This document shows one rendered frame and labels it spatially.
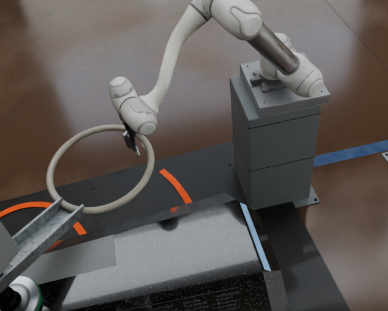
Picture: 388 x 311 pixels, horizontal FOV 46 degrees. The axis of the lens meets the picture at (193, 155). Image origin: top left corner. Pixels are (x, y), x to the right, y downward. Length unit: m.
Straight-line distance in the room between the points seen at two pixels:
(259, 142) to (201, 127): 1.10
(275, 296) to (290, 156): 1.08
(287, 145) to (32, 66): 2.91
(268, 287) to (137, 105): 0.86
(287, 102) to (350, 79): 1.68
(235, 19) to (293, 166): 1.25
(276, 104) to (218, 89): 1.57
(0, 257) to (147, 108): 0.75
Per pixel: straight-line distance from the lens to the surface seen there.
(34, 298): 1.85
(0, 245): 1.55
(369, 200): 3.12
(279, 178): 2.80
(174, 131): 3.55
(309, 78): 2.21
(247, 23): 1.74
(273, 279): 1.81
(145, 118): 1.78
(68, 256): 1.93
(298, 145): 2.64
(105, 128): 2.18
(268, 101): 2.39
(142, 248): 1.85
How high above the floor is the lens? 2.40
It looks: 46 degrees down
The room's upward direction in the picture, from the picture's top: 9 degrees counter-clockwise
